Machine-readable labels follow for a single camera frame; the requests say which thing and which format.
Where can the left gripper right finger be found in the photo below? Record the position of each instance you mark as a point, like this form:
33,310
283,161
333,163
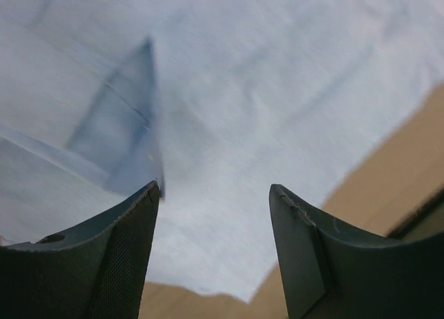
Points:
332,269

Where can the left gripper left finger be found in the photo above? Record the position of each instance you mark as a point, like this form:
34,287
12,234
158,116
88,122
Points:
95,269

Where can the light blue long sleeve shirt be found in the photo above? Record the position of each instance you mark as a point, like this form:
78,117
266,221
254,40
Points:
216,99

